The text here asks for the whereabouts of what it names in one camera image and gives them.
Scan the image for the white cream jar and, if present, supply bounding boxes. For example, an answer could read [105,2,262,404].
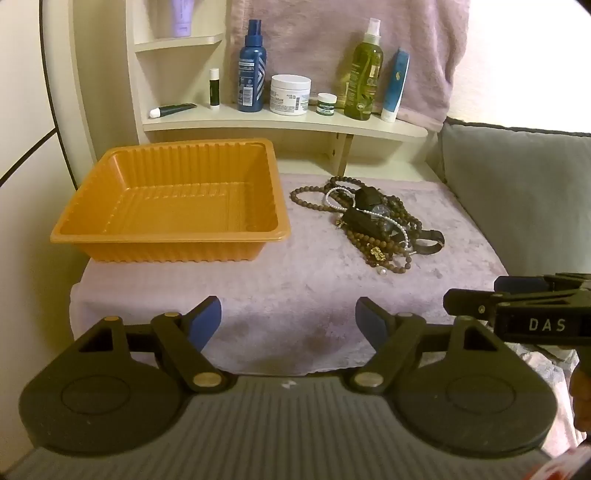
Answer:
[269,74,312,116]

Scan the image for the blue spray bottle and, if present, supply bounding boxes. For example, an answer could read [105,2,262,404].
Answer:
[237,19,269,113]

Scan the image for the green spray bottle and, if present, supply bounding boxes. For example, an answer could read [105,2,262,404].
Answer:
[344,17,385,121]

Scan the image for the pink hanging towel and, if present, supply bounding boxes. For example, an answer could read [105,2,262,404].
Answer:
[228,0,472,132]

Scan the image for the blue white tube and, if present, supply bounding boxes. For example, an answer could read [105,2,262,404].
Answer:
[380,48,411,123]

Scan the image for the black wristwatch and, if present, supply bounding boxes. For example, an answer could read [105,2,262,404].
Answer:
[341,185,446,256]

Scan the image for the white pearl bracelet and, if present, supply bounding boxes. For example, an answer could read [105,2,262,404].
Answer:
[324,187,413,277]

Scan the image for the orange plastic tray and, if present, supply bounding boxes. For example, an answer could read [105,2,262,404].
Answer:
[50,137,293,264]

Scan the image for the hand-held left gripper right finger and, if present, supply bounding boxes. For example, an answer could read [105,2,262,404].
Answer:
[344,296,503,395]

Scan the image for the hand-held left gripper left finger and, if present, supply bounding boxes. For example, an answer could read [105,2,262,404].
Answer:
[69,295,234,395]

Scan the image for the dark bead bracelet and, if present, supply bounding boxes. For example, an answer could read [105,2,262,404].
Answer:
[323,176,423,241]

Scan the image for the brown wooden bead necklace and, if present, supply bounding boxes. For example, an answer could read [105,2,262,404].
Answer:
[290,184,416,278]

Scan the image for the purple tube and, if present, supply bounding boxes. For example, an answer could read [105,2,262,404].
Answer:
[170,0,195,38]

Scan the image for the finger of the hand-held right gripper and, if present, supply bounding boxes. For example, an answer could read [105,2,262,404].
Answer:
[493,272,591,295]
[443,288,584,344]

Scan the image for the cream shelf unit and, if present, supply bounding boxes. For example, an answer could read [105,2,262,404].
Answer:
[69,0,439,183]

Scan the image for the grey sofa cushion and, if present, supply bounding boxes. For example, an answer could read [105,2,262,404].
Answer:
[425,117,591,287]

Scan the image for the dark green tube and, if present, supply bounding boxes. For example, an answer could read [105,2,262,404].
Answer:
[148,102,198,119]

